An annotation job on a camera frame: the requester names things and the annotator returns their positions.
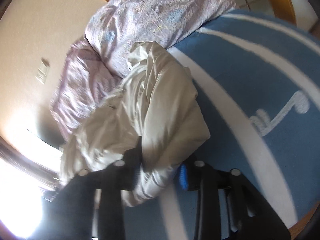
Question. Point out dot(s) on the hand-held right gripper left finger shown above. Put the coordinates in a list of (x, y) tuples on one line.
[(132, 165)]

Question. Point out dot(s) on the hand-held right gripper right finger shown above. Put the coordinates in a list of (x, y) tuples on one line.
[(183, 177)]

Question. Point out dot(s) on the beige puffer jacket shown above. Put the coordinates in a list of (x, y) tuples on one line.
[(165, 100)]

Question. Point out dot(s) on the blue striped bed blanket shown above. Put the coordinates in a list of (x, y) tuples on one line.
[(225, 67)]

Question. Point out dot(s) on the lavender floral pillow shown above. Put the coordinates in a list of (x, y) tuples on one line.
[(155, 15)]

